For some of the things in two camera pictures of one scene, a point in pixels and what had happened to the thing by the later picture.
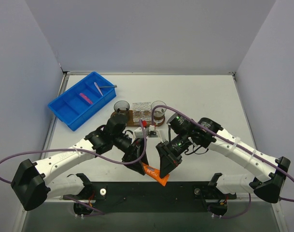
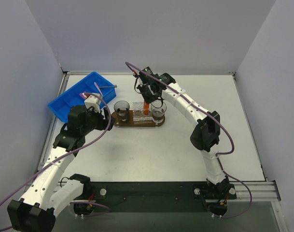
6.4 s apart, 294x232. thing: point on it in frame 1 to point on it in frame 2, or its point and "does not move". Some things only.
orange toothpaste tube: x=154 y=173 to x=146 y=108
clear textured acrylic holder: x=142 y=110 does not move
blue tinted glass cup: x=121 y=106 does not move
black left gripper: x=133 y=150 to x=105 y=118
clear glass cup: x=159 y=112 does not move
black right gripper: x=167 y=152 to x=148 y=95
